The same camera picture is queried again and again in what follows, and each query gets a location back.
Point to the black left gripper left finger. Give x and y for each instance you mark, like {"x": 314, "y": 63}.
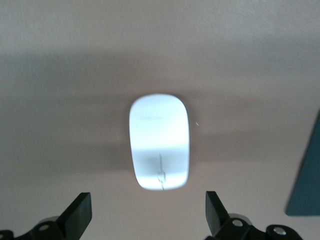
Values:
{"x": 75, "y": 220}

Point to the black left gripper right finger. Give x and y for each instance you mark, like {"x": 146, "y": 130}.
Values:
{"x": 220, "y": 222}

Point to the white computer mouse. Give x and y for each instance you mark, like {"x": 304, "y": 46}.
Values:
{"x": 160, "y": 130}

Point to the black mouse pad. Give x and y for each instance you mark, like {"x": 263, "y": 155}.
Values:
{"x": 310, "y": 187}

